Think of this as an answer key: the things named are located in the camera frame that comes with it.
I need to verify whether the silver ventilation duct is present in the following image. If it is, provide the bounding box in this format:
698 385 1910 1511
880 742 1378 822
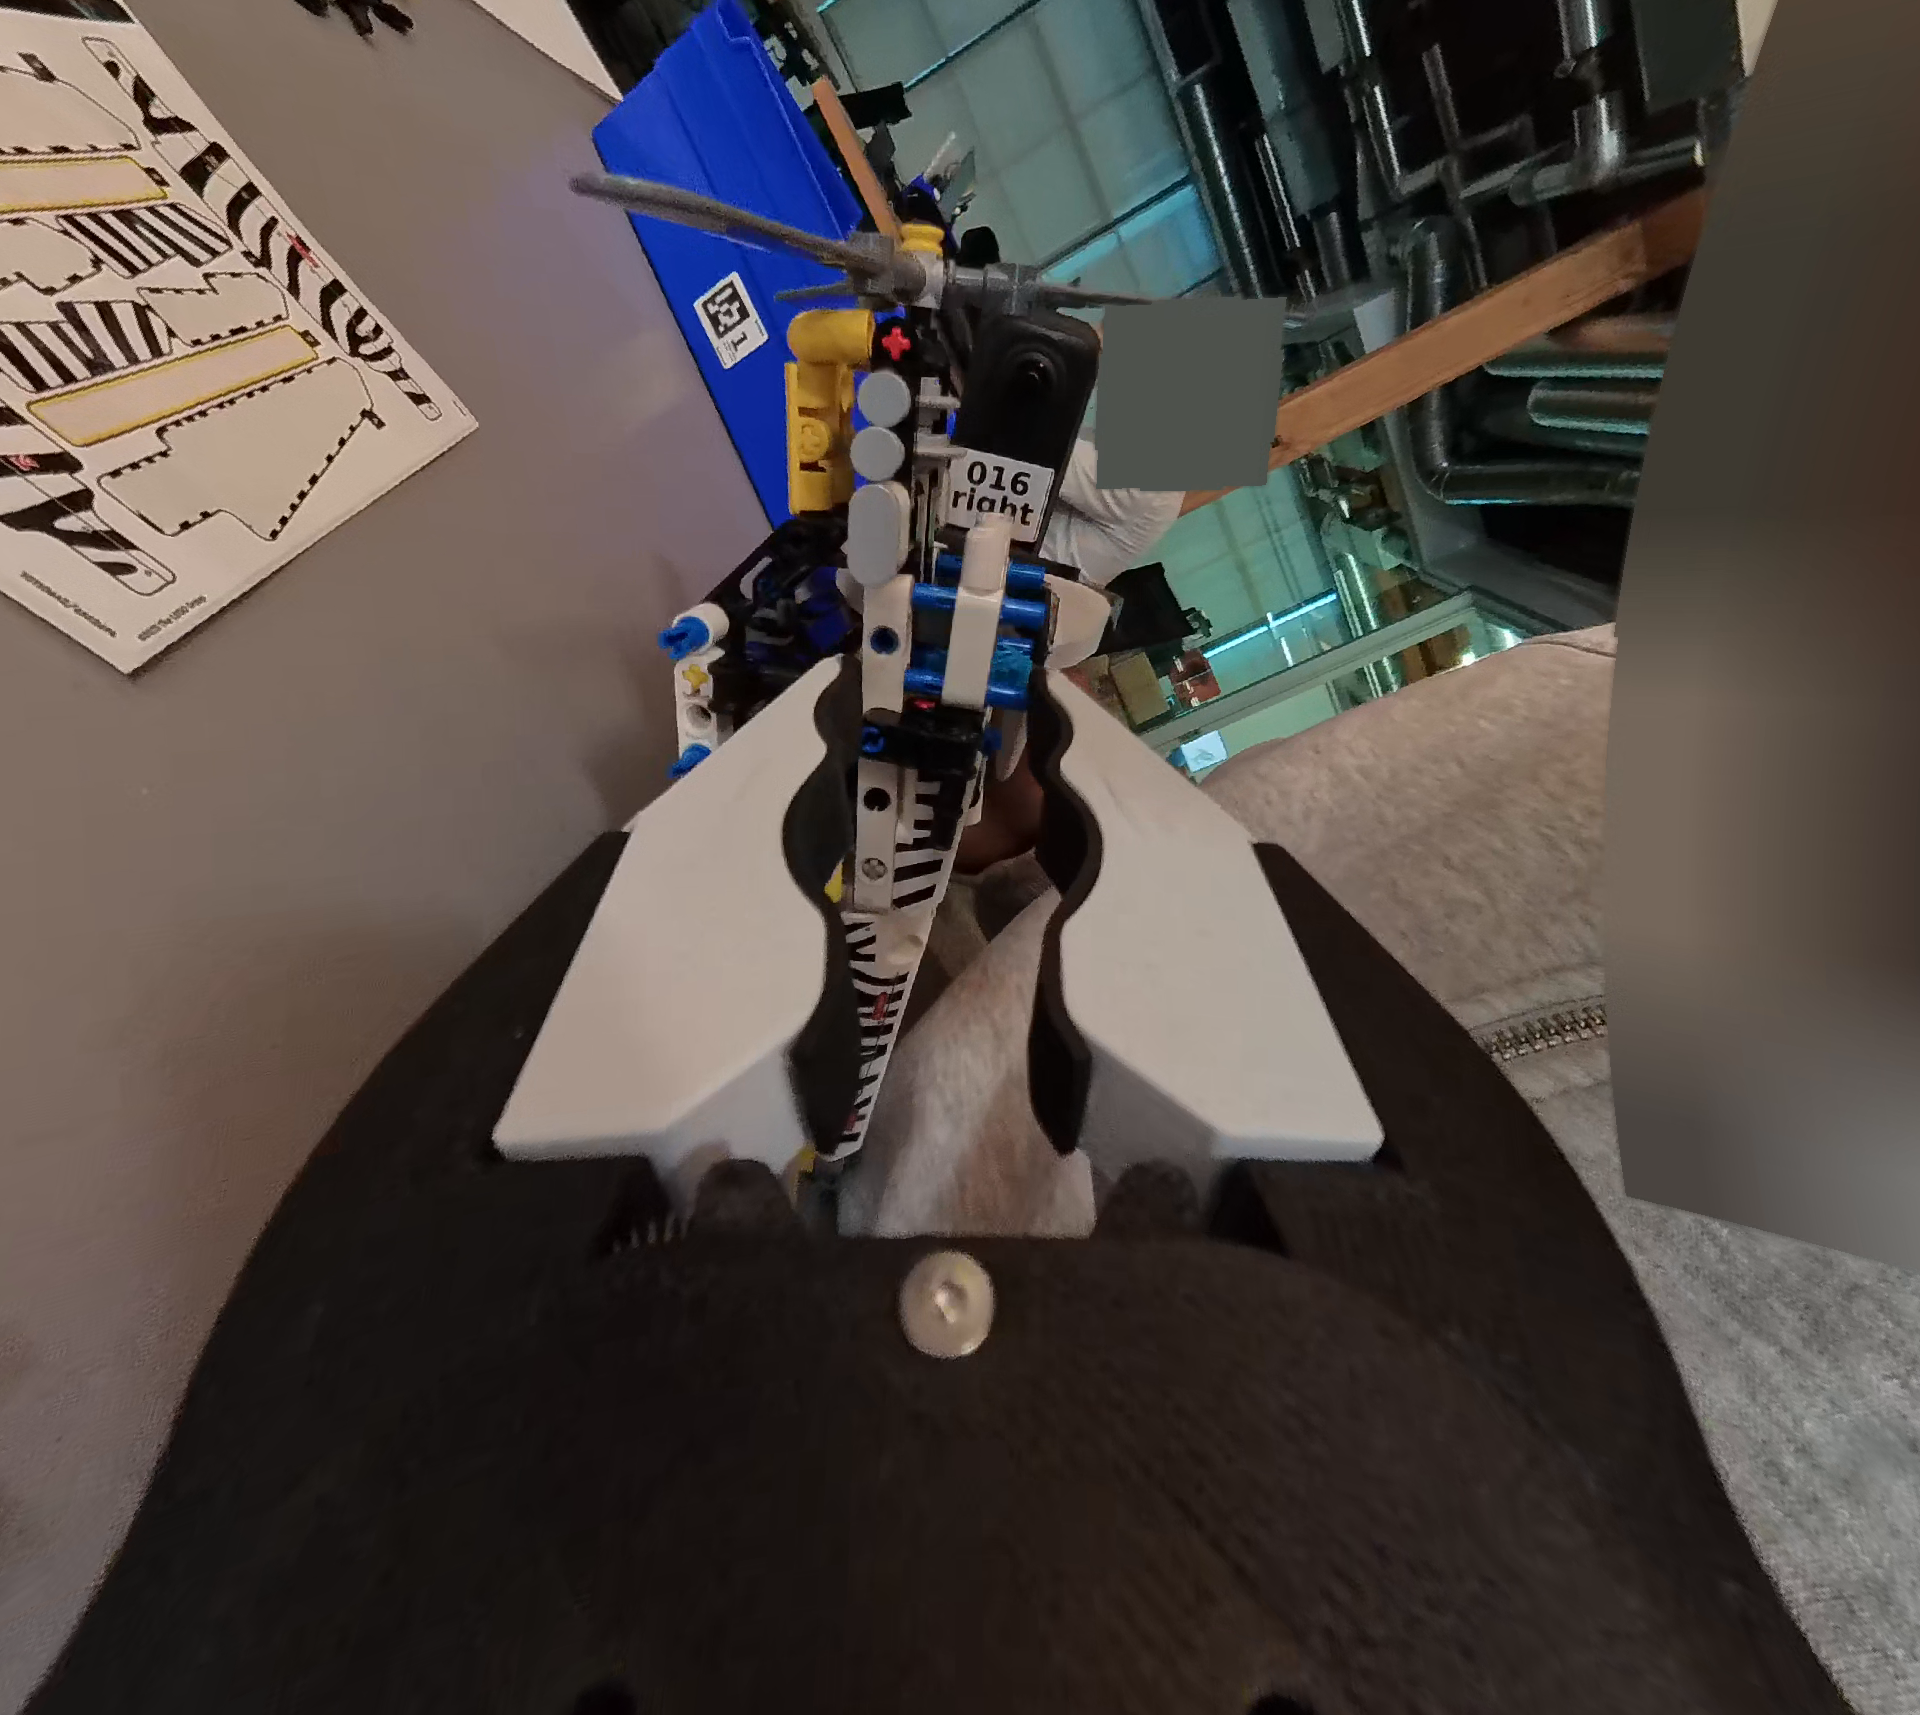
1402 349 1667 507

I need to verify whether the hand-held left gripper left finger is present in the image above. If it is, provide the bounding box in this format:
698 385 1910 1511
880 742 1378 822
495 655 880 1168

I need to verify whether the blue plastic bin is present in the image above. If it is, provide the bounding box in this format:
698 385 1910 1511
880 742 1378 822
593 0 888 532

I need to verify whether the wooden ceiling beam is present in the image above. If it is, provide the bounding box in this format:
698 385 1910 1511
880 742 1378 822
1267 189 1711 456

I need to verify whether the person's right hand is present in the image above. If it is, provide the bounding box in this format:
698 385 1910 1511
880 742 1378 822
960 762 1059 875

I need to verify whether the zebra striped lego helicopter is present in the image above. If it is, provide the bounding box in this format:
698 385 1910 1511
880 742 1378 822
570 170 1149 1183

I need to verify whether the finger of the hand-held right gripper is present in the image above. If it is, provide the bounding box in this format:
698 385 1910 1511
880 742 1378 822
1036 575 1123 673

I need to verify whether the zebra pattern sticker sheet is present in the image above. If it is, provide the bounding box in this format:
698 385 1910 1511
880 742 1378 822
0 0 482 673

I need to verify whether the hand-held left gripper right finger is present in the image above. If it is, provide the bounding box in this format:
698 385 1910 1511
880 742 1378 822
1029 661 1385 1168

